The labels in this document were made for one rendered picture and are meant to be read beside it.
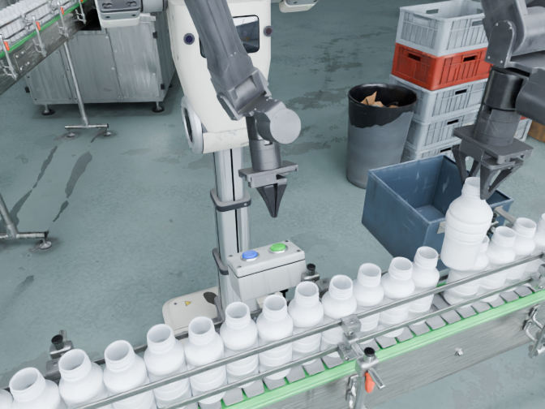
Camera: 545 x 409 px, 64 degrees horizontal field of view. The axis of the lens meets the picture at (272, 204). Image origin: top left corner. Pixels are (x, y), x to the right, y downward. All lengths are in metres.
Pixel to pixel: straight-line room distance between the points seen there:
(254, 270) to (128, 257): 1.87
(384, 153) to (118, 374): 2.53
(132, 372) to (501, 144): 0.63
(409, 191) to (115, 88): 3.29
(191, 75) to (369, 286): 0.63
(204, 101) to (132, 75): 3.24
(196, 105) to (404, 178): 0.80
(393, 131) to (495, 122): 2.24
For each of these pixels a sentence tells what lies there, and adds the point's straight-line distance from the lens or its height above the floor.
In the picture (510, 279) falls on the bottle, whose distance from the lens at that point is 1.03.
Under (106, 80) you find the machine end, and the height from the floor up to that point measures 0.33.
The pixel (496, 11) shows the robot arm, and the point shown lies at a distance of 0.69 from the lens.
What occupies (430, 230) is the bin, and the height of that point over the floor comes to 0.92.
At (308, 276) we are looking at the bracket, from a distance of 0.85.
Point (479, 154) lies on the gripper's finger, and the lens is 0.72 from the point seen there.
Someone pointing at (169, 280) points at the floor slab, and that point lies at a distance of 2.45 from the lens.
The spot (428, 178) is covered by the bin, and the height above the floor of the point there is 0.86.
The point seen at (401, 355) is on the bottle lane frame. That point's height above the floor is 0.97.
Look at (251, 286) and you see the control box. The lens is 0.84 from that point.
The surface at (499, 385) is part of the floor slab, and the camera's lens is 2.22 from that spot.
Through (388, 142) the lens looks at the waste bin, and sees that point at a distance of 2.96.
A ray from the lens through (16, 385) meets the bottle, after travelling 0.72.
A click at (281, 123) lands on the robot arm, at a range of 0.72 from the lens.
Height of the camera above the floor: 1.68
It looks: 35 degrees down
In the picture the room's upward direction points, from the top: straight up
